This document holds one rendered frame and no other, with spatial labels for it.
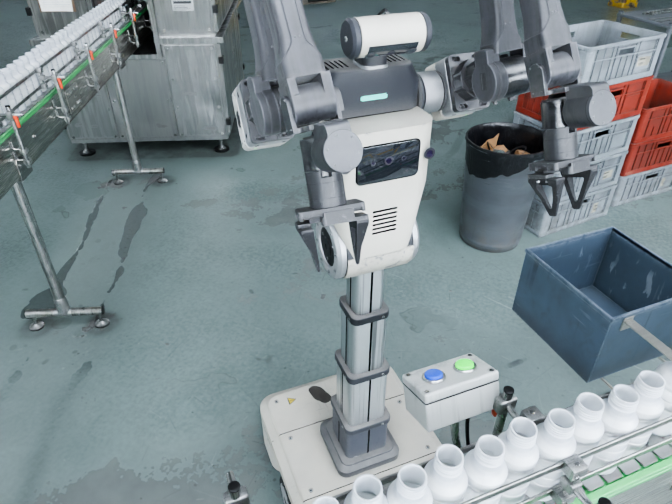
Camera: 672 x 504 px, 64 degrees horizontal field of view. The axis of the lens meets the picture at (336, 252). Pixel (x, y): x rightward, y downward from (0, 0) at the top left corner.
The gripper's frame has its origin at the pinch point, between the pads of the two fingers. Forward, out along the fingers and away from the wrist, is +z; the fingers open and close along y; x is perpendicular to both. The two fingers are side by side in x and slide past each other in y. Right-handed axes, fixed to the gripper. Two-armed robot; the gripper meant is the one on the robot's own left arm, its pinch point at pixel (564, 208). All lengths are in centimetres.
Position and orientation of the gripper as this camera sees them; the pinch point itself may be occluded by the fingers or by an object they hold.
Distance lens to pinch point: 107.8
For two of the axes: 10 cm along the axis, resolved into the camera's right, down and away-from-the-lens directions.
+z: 1.6, 9.6, 2.2
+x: -4.5, -1.3, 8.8
